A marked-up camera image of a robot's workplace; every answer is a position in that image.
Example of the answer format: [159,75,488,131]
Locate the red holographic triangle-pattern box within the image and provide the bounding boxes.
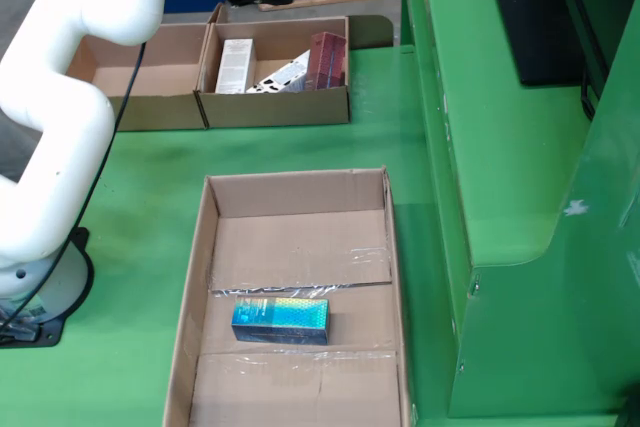
[304,31,349,91]

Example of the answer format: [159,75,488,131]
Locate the cardboard box holding cartons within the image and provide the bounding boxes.
[193,14,395,129]

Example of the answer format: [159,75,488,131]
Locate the empty cardboard box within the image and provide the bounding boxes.
[64,2,229,132]

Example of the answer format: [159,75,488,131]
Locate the large shallow cardboard tray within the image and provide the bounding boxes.
[160,164,414,427]

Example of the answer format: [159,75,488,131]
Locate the blue flat box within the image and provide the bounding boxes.
[230,295,331,347]

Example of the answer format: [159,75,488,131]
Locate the white cow-print carton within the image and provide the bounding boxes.
[245,49,312,95]

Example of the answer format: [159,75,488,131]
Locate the plain white tall carton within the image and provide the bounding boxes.
[214,37,258,95]

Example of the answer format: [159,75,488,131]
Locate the black flat panel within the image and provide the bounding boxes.
[482,0,609,87]

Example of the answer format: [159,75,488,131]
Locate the green metal machine housing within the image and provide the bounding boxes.
[399,0,640,427]

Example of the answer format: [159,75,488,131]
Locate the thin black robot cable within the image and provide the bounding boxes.
[0,41,147,343]

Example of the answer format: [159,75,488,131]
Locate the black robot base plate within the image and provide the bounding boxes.
[0,226,96,348]

